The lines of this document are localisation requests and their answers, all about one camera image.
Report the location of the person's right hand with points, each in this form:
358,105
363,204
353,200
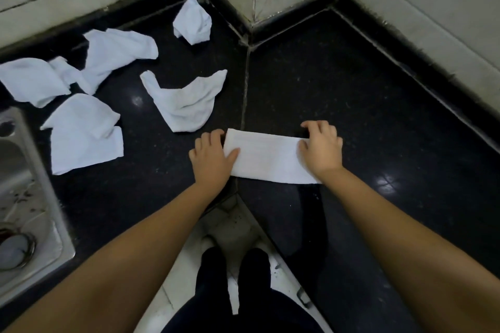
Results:
323,155

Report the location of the person's left hand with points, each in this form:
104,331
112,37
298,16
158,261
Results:
211,165

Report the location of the person's right thumb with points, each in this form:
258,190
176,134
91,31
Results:
303,147

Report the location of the person's right little finger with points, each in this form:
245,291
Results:
339,143

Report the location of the person's right middle finger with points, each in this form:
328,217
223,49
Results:
323,127

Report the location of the person's left thumb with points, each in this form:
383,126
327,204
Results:
232,158

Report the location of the person's left middle finger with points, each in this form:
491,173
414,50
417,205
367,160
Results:
207,139

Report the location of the person's left little finger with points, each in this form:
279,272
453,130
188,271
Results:
192,155

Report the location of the white towel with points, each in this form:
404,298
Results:
183,104
192,21
113,57
269,157
84,135
33,81

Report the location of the person's right forearm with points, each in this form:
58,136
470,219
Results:
414,250

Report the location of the person's left forearm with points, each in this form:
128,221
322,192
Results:
129,258

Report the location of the crumpled white towel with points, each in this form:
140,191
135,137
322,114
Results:
84,135
113,57
33,81
183,104
192,21

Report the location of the white shoe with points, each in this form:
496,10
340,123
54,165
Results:
261,245
207,242

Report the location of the black trousers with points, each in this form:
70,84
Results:
242,305

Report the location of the stainless steel sink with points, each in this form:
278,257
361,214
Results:
27,196

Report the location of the metal sink drain strainer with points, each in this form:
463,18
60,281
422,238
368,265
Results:
13,247

